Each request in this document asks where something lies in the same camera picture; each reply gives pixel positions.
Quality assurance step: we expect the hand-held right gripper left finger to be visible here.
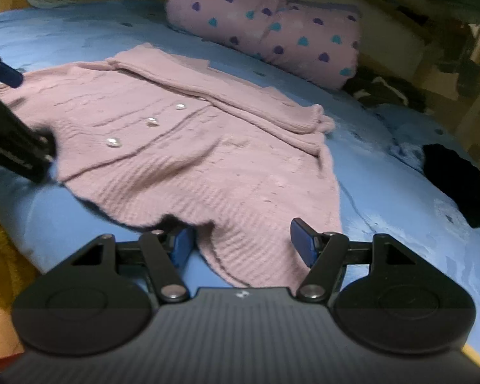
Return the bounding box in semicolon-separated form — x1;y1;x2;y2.
52;226;193;304

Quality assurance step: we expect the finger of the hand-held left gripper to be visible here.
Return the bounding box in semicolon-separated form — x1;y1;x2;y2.
0;40;25;89

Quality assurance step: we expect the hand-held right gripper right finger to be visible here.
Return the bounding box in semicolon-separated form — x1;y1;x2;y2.
290;218;425;304

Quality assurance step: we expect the pink knitted cardigan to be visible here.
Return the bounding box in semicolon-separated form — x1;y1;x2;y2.
0;43;342;289

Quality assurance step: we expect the blue bed sheet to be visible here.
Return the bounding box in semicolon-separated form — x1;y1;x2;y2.
0;0;480;353

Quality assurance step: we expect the blue pillow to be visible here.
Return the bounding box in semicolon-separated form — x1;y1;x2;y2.
370;104;480;177

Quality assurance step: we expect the black and white cloth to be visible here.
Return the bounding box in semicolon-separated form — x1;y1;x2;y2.
342;66;428;115

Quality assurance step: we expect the pink pillow with hearts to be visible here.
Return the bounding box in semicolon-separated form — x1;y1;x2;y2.
165;0;363;91

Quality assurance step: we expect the wooden bed frame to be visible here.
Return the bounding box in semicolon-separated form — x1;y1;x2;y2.
450;22;480;156

